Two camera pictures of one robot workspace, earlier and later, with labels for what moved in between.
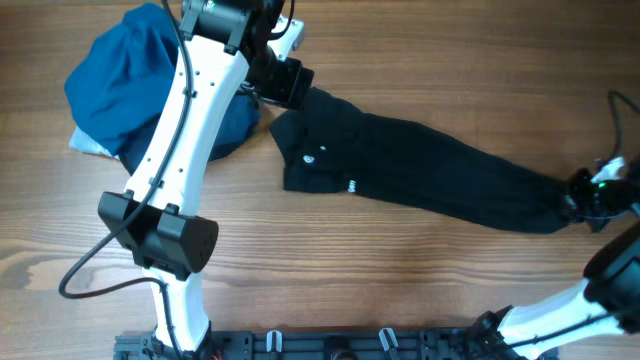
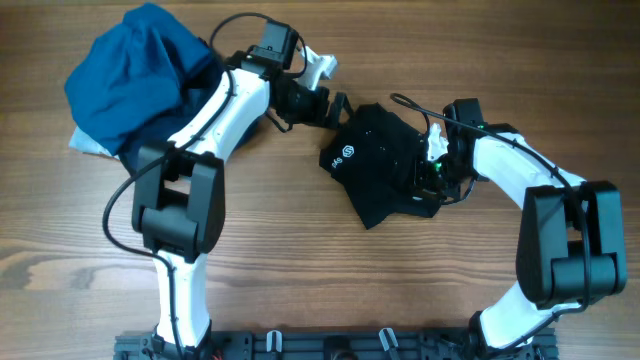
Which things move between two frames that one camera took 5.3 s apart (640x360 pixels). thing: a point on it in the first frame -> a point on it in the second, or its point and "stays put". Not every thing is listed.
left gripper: x=292 y=88 -> x=315 y=117
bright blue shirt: x=123 y=78 stays put
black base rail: x=451 y=343 stays put
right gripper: x=573 y=201 -> x=424 y=189
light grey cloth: x=81 y=142 stays put
